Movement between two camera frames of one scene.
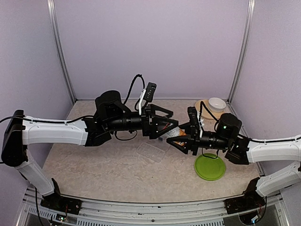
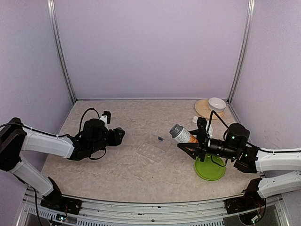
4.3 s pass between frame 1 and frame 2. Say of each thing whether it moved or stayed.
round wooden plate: stayed
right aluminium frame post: stayed
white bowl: stayed
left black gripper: moved
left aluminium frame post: stayed
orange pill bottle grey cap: moved
